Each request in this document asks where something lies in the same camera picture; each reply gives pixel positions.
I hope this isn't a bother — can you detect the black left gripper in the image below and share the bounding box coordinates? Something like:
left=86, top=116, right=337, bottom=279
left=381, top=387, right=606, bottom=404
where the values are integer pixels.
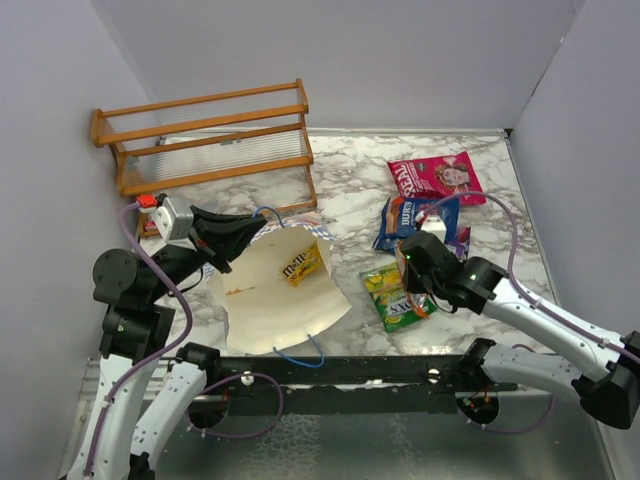
left=147, top=203, right=268, bottom=302

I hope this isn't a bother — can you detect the purple snack packet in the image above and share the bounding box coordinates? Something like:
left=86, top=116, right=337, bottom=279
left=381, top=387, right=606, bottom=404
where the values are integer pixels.
left=445, top=225, right=471, bottom=261

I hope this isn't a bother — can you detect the green yellow snack packet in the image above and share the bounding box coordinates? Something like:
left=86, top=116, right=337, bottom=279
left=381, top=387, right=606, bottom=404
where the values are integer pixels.
left=359, top=263, right=437, bottom=333

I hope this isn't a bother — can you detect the blue Kettle chips bag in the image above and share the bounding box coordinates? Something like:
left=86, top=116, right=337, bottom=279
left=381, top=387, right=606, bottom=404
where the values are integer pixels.
left=373, top=236, right=401, bottom=254

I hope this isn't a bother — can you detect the blue Burts chips bag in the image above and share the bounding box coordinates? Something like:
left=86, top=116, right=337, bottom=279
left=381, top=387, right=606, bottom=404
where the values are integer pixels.
left=376, top=197, right=460, bottom=241

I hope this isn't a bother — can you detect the blue checkered paper bag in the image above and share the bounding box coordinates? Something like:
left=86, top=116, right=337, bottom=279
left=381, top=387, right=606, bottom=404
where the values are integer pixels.
left=207, top=212, right=351, bottom=355

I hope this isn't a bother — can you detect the yellow M&M's packet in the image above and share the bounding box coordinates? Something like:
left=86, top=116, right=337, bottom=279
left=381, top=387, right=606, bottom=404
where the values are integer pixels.
left=281, top=242, right=322, bottom=287

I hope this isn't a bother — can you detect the pink Real crisps bag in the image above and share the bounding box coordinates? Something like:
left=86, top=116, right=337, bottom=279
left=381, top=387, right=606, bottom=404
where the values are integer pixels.
left=387, top=151, right=487, bottom=206

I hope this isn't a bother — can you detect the orange red Fox's packet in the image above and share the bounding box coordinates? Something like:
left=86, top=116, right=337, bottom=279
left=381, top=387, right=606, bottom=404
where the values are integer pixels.
left=394, top=242, right=431, bottom=318

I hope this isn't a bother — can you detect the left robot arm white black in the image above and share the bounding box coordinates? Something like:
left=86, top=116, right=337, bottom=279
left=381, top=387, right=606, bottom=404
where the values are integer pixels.
left=66, top=199, right=266, bottom=479

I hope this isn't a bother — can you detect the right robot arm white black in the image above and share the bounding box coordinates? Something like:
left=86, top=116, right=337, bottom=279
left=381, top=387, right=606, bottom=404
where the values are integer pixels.
left=399, top=231, right=639, bottom=430

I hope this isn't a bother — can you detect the small red box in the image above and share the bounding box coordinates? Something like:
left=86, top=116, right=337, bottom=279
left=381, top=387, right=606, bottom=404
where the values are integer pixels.
left=140, top=222, right=159, bottom=237

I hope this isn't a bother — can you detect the wooden tiered shelf rack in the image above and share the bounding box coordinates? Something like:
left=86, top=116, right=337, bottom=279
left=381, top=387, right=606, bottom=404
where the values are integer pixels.
left=89, top=79, right=318, bottom=212

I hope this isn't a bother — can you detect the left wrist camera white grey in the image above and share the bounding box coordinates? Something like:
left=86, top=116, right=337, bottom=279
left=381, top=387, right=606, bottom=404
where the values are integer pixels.
left=151, top=196, right=194, bottom=242

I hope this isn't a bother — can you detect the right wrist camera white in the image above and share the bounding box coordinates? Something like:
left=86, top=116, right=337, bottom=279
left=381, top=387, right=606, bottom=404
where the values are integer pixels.
left=418, top=215, right=447, bottom=243

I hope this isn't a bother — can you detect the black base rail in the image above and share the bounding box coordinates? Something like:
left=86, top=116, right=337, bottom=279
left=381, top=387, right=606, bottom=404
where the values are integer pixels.
left=189, top=355, right=515, bottom=416

